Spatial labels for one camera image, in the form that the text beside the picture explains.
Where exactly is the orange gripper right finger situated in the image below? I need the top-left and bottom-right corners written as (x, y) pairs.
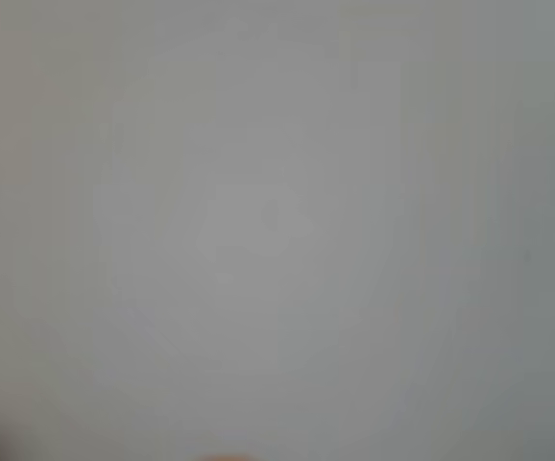
top-left (195, 452), bottom-right (257, 461)

